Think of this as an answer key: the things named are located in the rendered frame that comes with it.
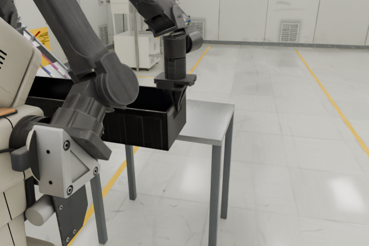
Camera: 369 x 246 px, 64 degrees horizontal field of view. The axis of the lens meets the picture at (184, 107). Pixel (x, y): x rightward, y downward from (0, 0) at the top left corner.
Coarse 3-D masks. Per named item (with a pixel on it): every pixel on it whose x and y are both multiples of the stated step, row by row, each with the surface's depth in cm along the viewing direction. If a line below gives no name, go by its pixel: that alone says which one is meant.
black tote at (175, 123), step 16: (48, 80) 102; (64, 80) 100; (32, 96) 106; (48, 96) 104; (64, 96) 102; (144, 96) 93; (160, 96) 92; (48, 112) 85; (112, 112) 79; (128, 112) 77; (144, 112) 76; (160, 112) 74; (176, 112) 82; (112, 128) 81; (128, 128) 79; (144, 128) 78; (160, 128) 76; (176, 128) 83; (128, 144) 81; (144, 144) 80; (160, 144) 78
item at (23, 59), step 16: (0, 32) 47; (16, 32) 51; (0, 48) 47; (16, 48) 50; (32, 48) 54; (0, 64) 48; (16, 64) 51; (32, 64) 55; (0, 80) 48; (16, 80) 51; (32, 80) 55; (0, 96) 48; (16, 96) 52
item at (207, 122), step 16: (192, 112) 158; (208, 112) 158; (224, 112) 158; (192, 128) 140; (208, 128) 140; (224, 128) 140; (96, 160) 157; (128, 160) 201; (224, 160) 180; (96, 176) 159; (128, 176) 206; (224, 176) 184; (96, 192) 162; (224, 192) 188; (96, 208) 167; (224, 208) 193; (96, 224) 172; (208, 240) 152
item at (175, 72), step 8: (168, 64) 75; (176, 64) 74; (184, 64) 76; (168, 72) 76; (176, 72) 75; (184, 72) 77; (160, 80) 77; (168, 80) 76; (176, 80) 76; (184, 80) 76; (192, 80) 76
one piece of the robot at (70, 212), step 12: (36, 180) 62; (84, 192) 70; (36, 204) 60; (48, 204) 61; (60, 204) 62; (72, 204) 66; (84, 204) 71; (24, 216) 62; (36, 216) 59; (48, 216) 60; (60, 216) 62; (72, 216) 67; (84, 216) 71; (60, 228) 63; (72, 228) 67
